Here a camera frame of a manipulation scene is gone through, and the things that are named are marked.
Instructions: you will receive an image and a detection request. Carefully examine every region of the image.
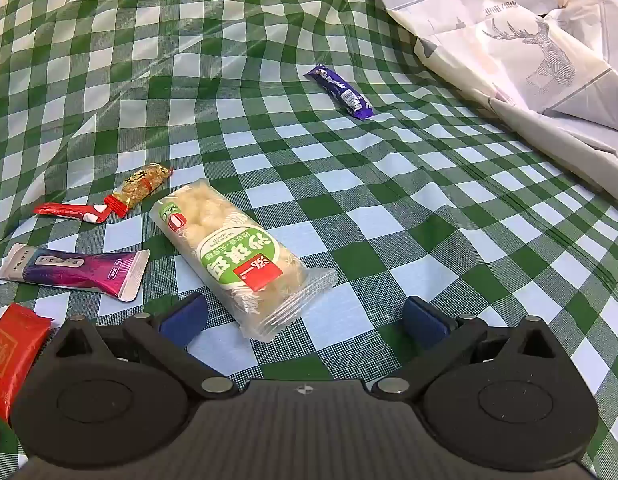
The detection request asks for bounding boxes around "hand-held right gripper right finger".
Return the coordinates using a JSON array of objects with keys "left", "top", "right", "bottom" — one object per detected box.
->
[{"left": 371, "top": 296, "right": 560, "bottom": 403}]

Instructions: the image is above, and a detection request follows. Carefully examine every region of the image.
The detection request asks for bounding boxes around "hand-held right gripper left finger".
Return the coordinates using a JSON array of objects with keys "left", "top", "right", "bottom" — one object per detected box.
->
[{"left": 51, "top": 292, "right": 237, "bottom": 402}]

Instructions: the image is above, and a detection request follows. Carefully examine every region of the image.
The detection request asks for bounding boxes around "rice puff packet green label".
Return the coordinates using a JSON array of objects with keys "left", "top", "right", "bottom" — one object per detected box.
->
[{"left": 150, "top": 179, "right": 338, "bottom": 343}]

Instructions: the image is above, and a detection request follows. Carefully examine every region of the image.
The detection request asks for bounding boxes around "pink purple long packet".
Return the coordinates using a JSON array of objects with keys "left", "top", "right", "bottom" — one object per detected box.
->
[{"left": 0, "top": 242, "right": 150, "bottom": 302}]

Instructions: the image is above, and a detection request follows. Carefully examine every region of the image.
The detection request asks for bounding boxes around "clear nut bar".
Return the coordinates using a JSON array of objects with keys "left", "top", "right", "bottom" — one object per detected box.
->
[{"left": 105, "top": 162, "right": 173, "bottom": 219}]

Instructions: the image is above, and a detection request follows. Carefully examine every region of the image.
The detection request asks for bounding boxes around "slim red stick packet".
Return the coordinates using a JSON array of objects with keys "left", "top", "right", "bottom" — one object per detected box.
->
[{"left": 33, "top": 202, "right": 110, "bottom": 224}]

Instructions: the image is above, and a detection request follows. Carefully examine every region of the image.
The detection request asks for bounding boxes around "orange red packet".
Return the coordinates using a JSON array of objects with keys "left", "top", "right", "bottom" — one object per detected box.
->
[{"left": 0, "top": 304, "right": 54, "bottom": 423}]

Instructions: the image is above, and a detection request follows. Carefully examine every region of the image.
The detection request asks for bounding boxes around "purple candy bar packet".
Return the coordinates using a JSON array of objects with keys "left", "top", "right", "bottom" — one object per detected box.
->
[{"left": 304, "top": 65, "right": 374, "bottom": 121}]

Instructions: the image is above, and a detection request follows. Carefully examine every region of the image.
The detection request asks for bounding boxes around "green checked cloth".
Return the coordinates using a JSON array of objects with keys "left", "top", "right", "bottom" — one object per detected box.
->
[{"left": 0, "top": 0, "right": 618, "bottom": 480}]

